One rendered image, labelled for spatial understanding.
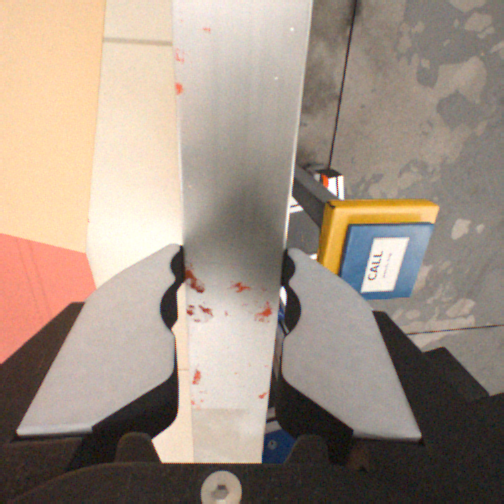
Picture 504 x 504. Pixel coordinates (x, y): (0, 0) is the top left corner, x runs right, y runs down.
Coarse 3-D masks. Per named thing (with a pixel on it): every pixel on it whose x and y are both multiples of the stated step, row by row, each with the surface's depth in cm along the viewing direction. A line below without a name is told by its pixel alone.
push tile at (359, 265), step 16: (352, 224) 35; (368, 224) 35; (384, 224) 36; (400, 224) 36; (416, 224) 36; (432, 224) 37; (352, 240) 35; (368, 240) 36; (384, 240) 36; (400, 240) 37; (416, 240) 37; (352, 256) 36; (368, 256) 37; (384, 256) 37; (400, 256) 38; (416, 256) 38; (352, 272) 38; (368, 272) 38; (384, 272) 38; (400, 272) 39; (416, 272) 39; (368, 288) 39; (384, 288) 40; (400, 288) 40
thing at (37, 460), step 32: (64, 320) 8; (32, 352) 7; (0, 384) 7; (32, 384) 7; (0, 416) 6; (0, 448) 6; (32, 448) 6; (64, 448) 6; (0, 480) 5; (32, 480) 5
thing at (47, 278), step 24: (0, 240) 16; (24, 240) 16; (0, 264) 16; (24, 264) 16; (48, 264) 16; (72, 264) 16; (0, 288) 17; (24, 288) 17; (48, 288) 17; (72, 288) 17; (0, 312) 18; (24, 312) 18; (48, 312) 18; (0, 336) 18; (24, 336) 18; (0, 360) 19
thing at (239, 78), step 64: (192, 0) 9; (256, 0) 9; (192, 64) 9; (256, 64) 9; (192, 128) 10; (256, 128) 10; (192, 192) 11; (256, 192) 11; (192, 256) 12; (256, 256) 12; (192, 320) 14; (256, 320) 14; (192, 384) 15; (256, 384) 16; (256, 448) 18
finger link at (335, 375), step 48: (288, 288) 10; (336, 288) 10; (288, 336) 8; (336, 336) 8; (288, 384) 7; (336, 384) 7; (384, 384) 7; (288, 432) 8; (336, 432) 7; (384, 432) 6
